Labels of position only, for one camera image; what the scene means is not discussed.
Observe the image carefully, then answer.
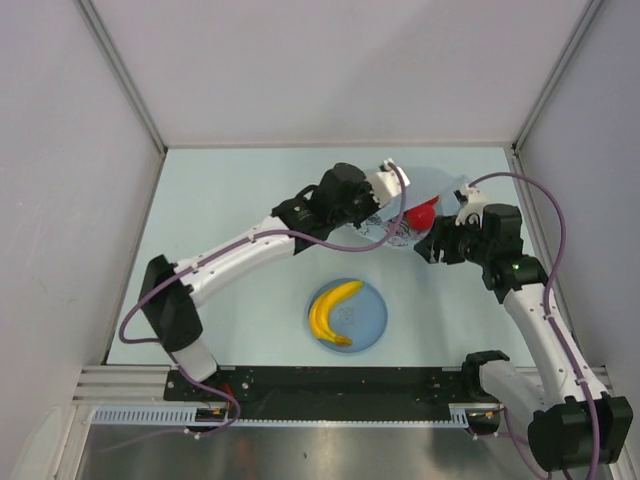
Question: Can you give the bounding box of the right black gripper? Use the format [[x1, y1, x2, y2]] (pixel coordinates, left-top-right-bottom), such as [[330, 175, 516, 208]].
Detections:
[[413, 211, 493, 266]]

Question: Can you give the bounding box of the red fake apple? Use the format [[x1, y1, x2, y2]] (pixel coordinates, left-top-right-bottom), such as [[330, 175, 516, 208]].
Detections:
[[405, 203, 436, 232]]

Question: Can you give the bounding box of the blue cartoon plastic bag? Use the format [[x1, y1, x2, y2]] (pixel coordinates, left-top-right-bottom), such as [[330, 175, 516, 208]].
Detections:
[[349, 164, 471, 254]]

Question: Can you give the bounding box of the yellow fake banana bunch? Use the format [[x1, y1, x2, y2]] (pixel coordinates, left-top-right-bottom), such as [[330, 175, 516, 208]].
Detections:
[[308, 280, 364, 347]]

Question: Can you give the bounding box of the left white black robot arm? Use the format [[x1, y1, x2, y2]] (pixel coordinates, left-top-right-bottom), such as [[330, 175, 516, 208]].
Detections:
[[139, 163, 390, 400]]

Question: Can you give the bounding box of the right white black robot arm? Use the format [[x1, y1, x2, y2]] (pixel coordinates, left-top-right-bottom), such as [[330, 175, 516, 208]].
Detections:
[[414, 204, 633, 472]]

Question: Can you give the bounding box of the blue round plate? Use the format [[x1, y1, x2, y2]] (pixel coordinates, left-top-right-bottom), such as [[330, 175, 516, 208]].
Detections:
[[303, 278, 388, 355]]

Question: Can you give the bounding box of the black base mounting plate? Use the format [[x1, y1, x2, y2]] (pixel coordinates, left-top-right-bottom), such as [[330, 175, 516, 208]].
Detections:
[[164, 365, 521, 422]]

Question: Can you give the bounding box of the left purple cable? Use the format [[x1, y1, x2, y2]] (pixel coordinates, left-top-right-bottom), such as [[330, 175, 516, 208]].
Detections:
[[97, 162, 409, 451]]

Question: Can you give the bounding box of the purple cable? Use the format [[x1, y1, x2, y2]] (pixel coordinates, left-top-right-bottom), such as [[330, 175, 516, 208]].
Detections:
[[467, 172, 601, 480], [97, 162, 409, 451]]

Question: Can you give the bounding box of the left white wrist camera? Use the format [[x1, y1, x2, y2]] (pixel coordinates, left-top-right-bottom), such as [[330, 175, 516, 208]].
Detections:
[[365, 158, 410, 207]]

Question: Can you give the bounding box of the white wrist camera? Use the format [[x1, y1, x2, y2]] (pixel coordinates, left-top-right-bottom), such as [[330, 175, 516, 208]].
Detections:
[[454, 183, 489, 226], [365, 158, 410, 207]]

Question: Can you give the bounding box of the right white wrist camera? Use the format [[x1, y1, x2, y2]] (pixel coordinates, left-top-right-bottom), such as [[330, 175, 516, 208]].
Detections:
[[454, 183, 489, 226]]

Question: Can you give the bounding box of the right aluminium side rail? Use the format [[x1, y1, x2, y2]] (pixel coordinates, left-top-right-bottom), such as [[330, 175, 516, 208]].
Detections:
[[505, 146, 580, 346]]

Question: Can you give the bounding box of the grey slotted cable duct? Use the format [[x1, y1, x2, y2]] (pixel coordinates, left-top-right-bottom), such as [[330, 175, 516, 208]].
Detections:
[[90, 405, 500, 429]]

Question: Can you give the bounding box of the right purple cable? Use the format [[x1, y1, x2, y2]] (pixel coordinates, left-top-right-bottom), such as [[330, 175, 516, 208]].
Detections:
[[467, 172, 601, 480]]

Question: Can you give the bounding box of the right aluminium corner post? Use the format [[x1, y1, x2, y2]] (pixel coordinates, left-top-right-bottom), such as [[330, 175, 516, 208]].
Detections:
[[511, 0, 607, 155]]

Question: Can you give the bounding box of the aluminium corner post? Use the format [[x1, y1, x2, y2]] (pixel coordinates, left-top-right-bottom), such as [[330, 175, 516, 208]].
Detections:
[[511, 0, 607, 155], [73, 0, 168, 159]]

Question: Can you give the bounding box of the left aluminium corner post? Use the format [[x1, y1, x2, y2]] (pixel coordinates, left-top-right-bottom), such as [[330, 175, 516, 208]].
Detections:
[[73, 0, 168, 159]]

